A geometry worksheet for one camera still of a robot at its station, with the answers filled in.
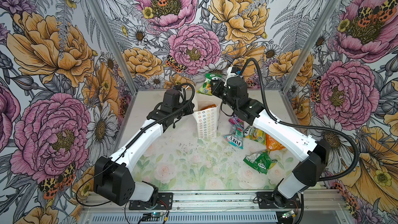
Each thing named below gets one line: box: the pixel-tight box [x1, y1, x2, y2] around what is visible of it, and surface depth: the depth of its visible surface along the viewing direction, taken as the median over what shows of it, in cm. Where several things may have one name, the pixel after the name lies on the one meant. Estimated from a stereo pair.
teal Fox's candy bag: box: [223, 124, 245, 150], surface depth 93 cm
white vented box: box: [86, 213, 283, 224], surface depth 71 cm
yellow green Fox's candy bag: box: [196, 73, 223, 96], surface depth 73 cm
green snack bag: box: [243, 151, 278, 175], surface depth 84 cm
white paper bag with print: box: [192, 92, 223, 139], surface depth 83 cm
